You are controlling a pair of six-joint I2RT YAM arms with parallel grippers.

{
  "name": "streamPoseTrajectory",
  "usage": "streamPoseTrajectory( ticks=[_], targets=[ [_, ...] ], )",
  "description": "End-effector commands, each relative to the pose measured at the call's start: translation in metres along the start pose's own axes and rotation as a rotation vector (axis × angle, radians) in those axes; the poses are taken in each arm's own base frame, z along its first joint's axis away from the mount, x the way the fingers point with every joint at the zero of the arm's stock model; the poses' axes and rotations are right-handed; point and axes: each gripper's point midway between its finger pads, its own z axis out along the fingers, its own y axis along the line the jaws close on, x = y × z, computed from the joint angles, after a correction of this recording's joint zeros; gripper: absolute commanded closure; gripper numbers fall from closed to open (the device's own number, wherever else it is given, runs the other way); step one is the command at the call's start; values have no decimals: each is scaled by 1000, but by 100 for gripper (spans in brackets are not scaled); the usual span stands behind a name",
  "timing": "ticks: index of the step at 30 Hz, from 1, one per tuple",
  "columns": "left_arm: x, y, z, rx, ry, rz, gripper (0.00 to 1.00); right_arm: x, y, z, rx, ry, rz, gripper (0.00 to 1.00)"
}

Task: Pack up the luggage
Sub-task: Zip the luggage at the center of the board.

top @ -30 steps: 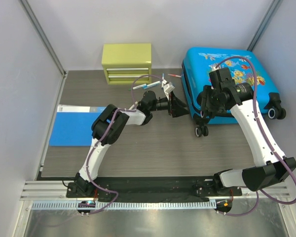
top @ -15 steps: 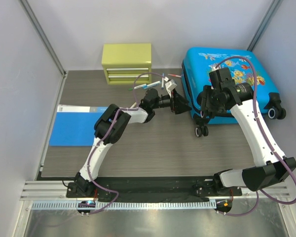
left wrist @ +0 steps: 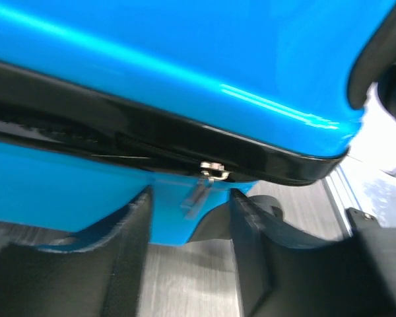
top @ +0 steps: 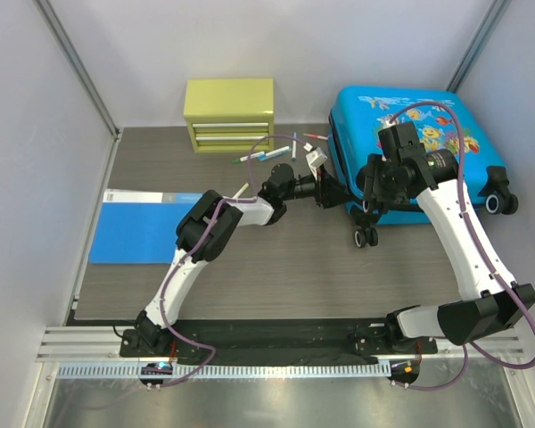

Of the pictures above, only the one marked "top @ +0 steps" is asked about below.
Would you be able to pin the marker pen blue cap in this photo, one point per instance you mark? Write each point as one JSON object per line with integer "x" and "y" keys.
{"x": 275, "y": 153}

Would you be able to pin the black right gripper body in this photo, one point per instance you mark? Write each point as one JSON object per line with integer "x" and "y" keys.
{"x": 382, "y": 182}

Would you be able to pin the marker pen green cap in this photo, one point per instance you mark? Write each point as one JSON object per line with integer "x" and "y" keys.
{"x": 248, "y": 157}

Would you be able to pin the aluminium right corner post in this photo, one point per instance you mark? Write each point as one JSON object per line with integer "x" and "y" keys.
{"x": 480, "y": 38}

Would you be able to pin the marker pen red cap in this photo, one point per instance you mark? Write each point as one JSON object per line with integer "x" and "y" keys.
{"x": 315, "y": 136}

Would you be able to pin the blue suitcase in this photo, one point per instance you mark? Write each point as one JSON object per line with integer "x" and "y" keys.
{"x": 442, "y": 122}

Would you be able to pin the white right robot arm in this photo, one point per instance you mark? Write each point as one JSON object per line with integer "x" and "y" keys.
{"x": 491, "y": 300}

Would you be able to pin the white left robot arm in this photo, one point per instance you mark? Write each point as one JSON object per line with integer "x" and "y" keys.
{"x": 206, "y": 229}

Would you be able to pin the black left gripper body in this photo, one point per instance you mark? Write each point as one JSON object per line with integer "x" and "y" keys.
{"x": 306, "y": 187}

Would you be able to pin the yellow-green drawer organizer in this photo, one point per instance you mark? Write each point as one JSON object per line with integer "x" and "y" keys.
{"x": 230, "y": 114}

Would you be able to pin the blue white box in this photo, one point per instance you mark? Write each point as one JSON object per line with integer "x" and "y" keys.
{"x": 139, "y": 228}

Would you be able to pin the aluminium corner post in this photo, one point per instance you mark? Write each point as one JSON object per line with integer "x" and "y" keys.
{"x": 480, "y": 38}
{"x": 62, "y": 38}

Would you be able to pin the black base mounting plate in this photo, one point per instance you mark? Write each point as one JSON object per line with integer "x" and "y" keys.
{"x": 287, "y": 342}

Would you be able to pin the slotted cable duct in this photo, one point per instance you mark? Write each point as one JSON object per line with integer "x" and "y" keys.
{"x": 160, "y": 370}

